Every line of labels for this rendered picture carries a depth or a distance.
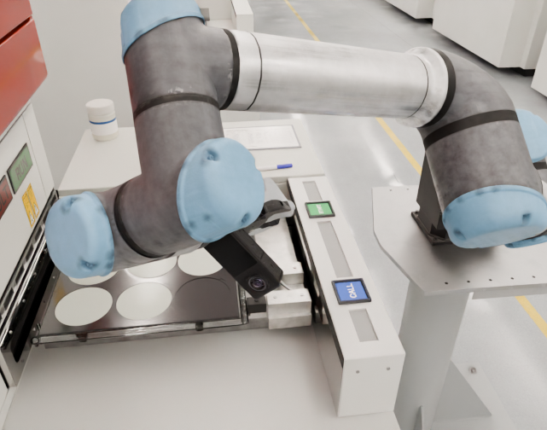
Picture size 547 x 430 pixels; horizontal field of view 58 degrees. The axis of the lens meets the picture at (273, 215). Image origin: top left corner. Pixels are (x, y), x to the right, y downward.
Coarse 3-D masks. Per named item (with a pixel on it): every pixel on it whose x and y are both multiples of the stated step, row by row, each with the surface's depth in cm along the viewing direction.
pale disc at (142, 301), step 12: (132, 288) 95; (144, 288) 95; (156, 288) 95; (120, 300) 92; (132, 300) 92; (144, 300) 92; (156, 300) 92; (168, 300) 92; (120, 312) 89; (132, 312) 89; (144, 312) 89; (156, 312) 89
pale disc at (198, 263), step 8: (184, 256) 103; (192, 256) 103; (200, 256) 103; (208, 256) 103; (184, 264) 101; (192, 264) 101; (200, 264) 101; (208, 264) 101; (216, 264) 101; (192, 272) 99; (200, 272) 99; (208, 272) 99
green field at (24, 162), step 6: (24, 150) 95; (24, 156) 95; (30, 156) 98; (18, 162) 92; (24, 162) 95; (30, 162) 98; (12, 168) 89; (18, 168) 92; (24, 168) 94; (12, 174) 89; (18, 174) 91; (24, 174) 94; (12, 180) 88; (18, 180) 91; (18, 186) 91
